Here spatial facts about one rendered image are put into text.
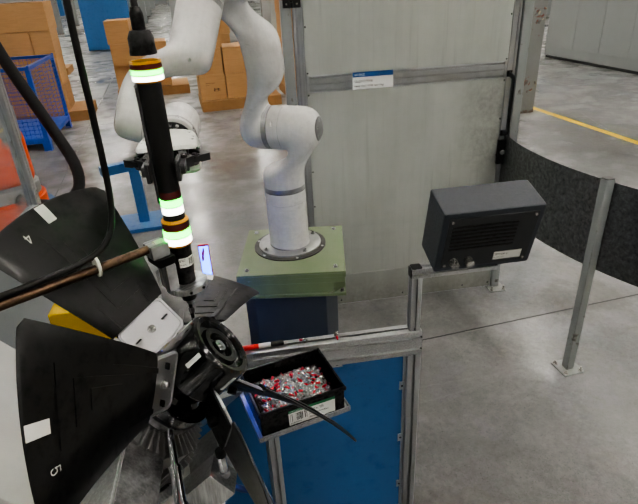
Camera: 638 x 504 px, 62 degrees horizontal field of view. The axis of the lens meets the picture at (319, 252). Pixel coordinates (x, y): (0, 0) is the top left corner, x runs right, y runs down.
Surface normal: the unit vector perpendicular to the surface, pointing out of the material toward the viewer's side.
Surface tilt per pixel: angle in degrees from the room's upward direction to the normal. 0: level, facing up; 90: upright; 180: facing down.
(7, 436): 50
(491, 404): 0
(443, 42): 89
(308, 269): 1
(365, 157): 90
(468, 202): 15
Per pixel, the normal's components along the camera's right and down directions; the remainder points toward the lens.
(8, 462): 0.73, -0.66
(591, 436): -0.04, -0.88
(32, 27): 0.24, 0.44
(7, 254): 0.61, -0.28
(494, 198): 0.00, -0.74
